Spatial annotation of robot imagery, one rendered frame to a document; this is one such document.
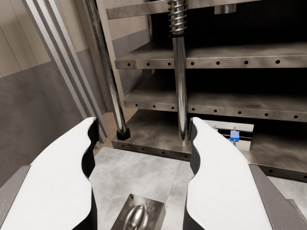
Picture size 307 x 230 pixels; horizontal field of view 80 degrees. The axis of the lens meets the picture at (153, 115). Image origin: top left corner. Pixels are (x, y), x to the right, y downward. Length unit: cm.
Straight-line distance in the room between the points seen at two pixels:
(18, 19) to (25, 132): 121
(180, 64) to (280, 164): 69
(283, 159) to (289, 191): 20
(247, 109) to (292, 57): 27
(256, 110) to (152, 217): 67
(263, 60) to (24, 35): 230
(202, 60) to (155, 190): 64
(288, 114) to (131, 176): 79
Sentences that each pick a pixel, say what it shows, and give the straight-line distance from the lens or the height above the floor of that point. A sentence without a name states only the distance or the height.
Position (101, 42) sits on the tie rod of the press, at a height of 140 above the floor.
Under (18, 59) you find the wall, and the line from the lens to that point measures 250.
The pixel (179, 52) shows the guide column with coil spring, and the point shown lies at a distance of 88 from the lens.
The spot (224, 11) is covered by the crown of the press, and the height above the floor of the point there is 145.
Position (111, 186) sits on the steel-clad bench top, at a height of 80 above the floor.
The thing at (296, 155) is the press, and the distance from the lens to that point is 120.
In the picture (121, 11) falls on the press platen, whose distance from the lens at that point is 105.
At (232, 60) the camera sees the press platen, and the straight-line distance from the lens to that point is 91.
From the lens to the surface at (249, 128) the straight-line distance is 105.
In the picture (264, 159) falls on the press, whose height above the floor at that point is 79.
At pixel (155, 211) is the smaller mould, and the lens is 77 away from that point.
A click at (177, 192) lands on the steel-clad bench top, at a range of 89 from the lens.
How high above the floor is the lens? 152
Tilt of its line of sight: 30 degrees down
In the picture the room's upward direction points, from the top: 8 degrees counter-clockwise
